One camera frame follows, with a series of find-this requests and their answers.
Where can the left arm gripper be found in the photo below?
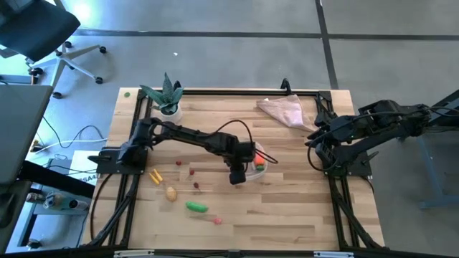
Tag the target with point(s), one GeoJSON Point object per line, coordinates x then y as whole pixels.
{"type": "Point", "coordinates": [238, 164]}

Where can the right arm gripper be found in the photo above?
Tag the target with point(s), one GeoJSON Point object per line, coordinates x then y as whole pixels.
{"type": "Point", "coordinates": [337, 129]}

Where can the orange toy carrot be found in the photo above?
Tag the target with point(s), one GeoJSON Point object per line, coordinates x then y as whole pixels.
{"type": "Point", "coordinates": [259, 160]}

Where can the clear plastic tupperware container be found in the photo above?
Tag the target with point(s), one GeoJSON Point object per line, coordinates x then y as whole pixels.
{"type": "Point", "coordinates": [261, 173]}

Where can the small pink toy fruit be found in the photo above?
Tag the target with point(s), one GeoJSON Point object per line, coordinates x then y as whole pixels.
{"type": "Point", "coordinates": [217, 221]}

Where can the tan toy potato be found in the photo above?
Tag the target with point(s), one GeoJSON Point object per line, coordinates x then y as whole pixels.
{"type": "Point", "coordinates": [171, 194]}

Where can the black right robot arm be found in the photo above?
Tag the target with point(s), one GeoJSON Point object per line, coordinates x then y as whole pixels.
{"type": "Point", "coordinates": [387, 118]}

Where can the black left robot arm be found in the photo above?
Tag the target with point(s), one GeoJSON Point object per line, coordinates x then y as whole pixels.
{"type": "Point", "coordinates": [193, 138]}

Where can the pale pink cloth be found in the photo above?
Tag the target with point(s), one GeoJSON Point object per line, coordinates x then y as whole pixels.
{"type": "Point", "coordinates": [287, 111]}

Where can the snake plant in white pot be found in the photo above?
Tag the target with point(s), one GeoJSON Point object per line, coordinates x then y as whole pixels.
{"type": "Point", "coordinates": [171, 115]}

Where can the silver aluminium bar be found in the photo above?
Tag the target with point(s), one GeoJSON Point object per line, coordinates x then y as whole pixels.
{"type": "Point", "coordinates": [133, 253]}
{"type": "Point", "coordinates": [333, 254]}

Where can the white printed box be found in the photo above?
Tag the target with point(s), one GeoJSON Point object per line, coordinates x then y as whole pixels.
{"type": "Point", "coordinates": [80, 165]}

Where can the grey device with lenses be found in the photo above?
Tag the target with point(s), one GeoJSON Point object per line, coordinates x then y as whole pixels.
{"type": "Point", "coordinates": [61, 202]}

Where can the grey desk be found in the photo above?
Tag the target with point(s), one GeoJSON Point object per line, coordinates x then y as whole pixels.
{"type": "Point", "coordinates": [21, 129]}

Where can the black office chair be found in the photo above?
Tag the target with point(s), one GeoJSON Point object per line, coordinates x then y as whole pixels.
{"type": "Point", "coordinates": [36, 32]}

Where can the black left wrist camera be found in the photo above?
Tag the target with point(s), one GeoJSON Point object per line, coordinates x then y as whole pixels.
{"type": "Point", "coordinates": [237, 177]}

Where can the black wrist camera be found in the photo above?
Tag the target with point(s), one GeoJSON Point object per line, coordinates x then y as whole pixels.
{"type": "Point", "coordinates": [326, 122]}
{"type": "Point", "coordinates": [237, 177]}

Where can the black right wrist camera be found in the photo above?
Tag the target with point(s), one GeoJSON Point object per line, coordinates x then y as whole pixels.
{"type": "Point", "coordinates": [326, 122]}

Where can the black clamp mount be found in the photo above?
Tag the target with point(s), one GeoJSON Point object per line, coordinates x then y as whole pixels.
{"type": "Point", "coordinates": [285, 85]}

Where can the black aluminium table frame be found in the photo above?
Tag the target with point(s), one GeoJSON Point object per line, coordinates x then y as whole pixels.
{"type": "Point", "coordinates": [208, 92]}

